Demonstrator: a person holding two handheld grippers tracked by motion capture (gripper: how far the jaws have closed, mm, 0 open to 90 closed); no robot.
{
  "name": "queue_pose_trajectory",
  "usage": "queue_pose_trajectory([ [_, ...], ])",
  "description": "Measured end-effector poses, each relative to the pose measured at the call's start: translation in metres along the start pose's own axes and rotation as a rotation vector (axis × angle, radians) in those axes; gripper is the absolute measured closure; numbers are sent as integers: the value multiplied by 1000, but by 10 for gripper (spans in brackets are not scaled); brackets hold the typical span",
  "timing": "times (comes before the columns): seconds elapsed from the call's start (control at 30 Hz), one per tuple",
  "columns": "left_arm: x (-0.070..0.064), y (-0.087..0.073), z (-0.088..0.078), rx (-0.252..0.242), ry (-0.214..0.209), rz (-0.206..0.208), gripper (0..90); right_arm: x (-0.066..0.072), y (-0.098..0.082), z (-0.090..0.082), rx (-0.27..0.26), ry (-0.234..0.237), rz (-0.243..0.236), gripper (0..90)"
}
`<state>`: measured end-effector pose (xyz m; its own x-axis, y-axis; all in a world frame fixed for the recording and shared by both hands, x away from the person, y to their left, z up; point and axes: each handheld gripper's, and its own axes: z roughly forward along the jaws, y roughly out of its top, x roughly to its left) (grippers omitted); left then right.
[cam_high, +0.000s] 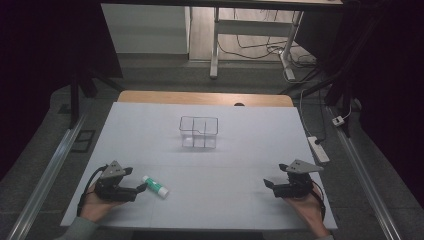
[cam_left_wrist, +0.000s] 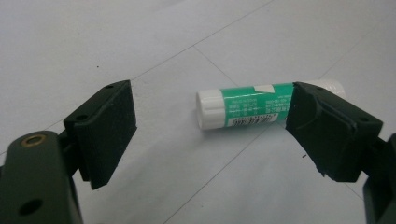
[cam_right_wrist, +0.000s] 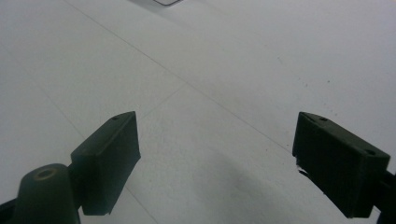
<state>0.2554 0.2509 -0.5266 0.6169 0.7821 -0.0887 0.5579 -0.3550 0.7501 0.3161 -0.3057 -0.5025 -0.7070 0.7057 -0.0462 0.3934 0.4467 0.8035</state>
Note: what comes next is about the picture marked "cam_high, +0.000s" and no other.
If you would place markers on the clear plastic organizer box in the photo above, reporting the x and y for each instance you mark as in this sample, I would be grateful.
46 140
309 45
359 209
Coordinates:
199 132

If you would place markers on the black plug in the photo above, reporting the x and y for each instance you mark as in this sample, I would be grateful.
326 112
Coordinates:
319 141

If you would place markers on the white paper sheet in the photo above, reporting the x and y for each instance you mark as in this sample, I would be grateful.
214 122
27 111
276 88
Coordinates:
206 186

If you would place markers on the small white adapter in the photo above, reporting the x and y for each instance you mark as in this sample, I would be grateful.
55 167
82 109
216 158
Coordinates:
338 121

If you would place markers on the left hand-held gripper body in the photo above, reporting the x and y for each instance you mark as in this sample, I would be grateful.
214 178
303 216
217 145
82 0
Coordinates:
109 190

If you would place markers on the black metal stand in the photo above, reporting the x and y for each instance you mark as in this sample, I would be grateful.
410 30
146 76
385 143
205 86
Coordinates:
75 100
338 90

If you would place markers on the person's right hand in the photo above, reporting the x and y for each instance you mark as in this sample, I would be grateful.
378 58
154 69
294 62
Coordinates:
306 210

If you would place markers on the white cabinet panel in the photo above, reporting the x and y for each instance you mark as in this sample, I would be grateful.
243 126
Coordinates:
145 28

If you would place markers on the person's left hand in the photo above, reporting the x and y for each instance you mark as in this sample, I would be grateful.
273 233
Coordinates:
95 207

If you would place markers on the aluminium rail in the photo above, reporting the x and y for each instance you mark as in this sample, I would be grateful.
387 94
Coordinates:
363 180
46 176

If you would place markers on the green and white glue stick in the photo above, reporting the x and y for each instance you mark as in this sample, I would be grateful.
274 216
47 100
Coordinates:
155 187

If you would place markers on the white desk frame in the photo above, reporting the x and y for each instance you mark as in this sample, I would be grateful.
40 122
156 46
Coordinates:
253 27

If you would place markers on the white power strip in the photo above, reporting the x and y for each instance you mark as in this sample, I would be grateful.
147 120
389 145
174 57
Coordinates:
318 149

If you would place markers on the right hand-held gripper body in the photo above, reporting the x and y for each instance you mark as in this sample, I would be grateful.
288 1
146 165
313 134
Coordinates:
295 186

